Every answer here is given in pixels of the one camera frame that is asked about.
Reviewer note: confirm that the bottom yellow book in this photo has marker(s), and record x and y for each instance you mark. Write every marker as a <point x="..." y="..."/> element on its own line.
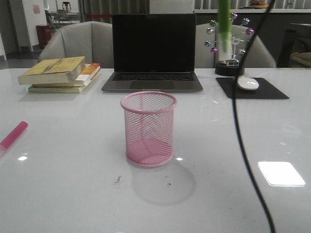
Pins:
<point x="66" y="90"/>

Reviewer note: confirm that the white computer mouse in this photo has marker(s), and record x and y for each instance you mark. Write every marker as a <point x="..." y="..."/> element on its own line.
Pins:
<point x="247" y="84"/>

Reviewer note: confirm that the pink marker pen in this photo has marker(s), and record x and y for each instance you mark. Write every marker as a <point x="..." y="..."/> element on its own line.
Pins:
<point x="13" y="135"/>

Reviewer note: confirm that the black mouse pad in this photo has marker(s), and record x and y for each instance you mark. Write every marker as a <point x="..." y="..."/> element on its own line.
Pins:
<point x="265" y="91"/>

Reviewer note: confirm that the right grey chair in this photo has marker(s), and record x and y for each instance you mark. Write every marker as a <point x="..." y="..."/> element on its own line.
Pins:
<point x="257" y="57"/>

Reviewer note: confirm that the pink mesh pen holder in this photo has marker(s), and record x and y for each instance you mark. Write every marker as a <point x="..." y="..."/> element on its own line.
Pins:
<point x="148" y="117"/>

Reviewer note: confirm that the ferris wheel desk ornament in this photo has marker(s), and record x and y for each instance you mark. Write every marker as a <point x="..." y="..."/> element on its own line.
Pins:
<point x="229" y="47"/>

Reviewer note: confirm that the green marker pen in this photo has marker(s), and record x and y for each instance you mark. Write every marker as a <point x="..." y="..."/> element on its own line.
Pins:
<point x="224" y="24"/>

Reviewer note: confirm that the middle orange book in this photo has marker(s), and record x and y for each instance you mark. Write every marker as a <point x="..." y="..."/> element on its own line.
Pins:
<point x="88" y="72"/>

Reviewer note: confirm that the left grey chair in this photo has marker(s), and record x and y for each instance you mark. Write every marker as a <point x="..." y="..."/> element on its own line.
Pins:
<point x="92" y="39"/>

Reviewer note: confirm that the red trash bin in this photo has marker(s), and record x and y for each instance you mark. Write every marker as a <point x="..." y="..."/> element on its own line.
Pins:
<point x="44" y="35"/>

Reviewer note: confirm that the fruit bowl on counter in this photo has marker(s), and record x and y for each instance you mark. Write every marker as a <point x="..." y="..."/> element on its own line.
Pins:
<point x="257" y="4"/>

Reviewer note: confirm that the grey laptop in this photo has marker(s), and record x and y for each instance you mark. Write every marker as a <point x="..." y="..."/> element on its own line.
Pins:
<point x="153" y="52"/>

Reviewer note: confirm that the grey chair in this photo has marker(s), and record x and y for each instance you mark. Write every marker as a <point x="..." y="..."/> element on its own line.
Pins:
<point x="257" y="57"/>
<point x="92" y="39"/>

